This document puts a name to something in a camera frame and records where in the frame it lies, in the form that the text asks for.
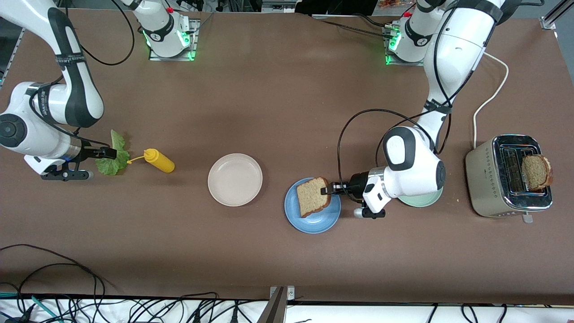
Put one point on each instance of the brown table cover sheet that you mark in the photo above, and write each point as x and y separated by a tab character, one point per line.
314	134

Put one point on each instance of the blue round plate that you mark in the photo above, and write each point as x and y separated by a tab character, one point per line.
314	224

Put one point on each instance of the aluminium table frame rail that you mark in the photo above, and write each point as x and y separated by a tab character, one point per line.
15	45

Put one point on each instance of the orange packet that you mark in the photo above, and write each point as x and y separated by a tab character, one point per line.
392	3

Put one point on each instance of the green lettuce leaf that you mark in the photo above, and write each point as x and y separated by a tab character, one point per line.
117	165

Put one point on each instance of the yellow mustard squeeze bottle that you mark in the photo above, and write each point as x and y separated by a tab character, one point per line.
161	163

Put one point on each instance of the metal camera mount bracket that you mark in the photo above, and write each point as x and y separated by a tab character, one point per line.
289	294

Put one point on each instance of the beige round plate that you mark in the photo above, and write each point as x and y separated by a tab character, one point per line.
235	179

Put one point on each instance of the beige and chrome toaster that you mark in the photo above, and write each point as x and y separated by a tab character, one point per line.
484	179

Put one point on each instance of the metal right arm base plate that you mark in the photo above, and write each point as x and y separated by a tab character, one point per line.
195	40

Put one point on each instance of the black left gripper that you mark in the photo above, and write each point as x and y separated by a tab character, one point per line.
357	183

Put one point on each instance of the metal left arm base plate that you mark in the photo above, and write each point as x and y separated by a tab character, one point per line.
390	60

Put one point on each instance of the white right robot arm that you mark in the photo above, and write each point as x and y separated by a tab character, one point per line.
45	134

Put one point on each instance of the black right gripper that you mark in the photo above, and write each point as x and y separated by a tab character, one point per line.
91	152

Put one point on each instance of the mint green round plate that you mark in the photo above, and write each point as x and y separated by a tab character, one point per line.
421	202

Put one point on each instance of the brown bread slice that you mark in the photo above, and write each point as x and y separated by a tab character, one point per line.
536	172
311	199

